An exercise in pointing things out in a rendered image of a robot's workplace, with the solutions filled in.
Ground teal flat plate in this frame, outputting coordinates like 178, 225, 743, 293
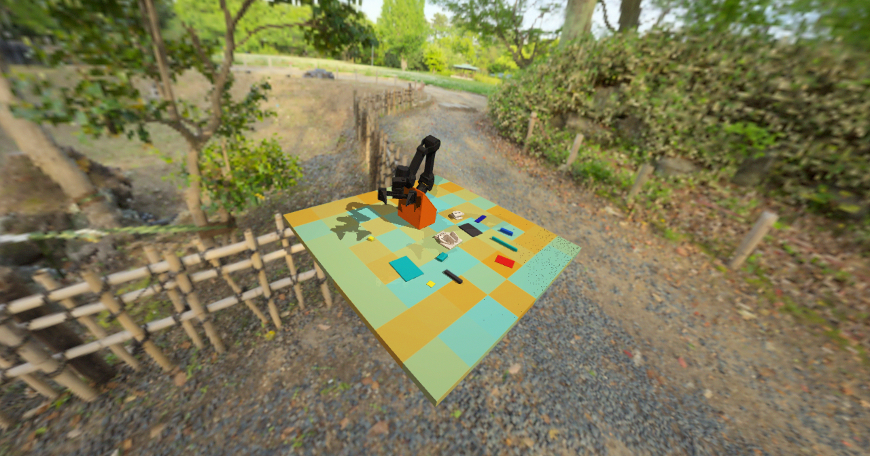
389, 256, 423, 282

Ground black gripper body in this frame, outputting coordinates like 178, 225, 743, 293
377, 188, 417, 203

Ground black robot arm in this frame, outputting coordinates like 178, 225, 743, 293
391, 135, 440, 194

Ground black long rectangular bar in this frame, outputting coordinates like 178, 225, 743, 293
445, 270, 463, 284

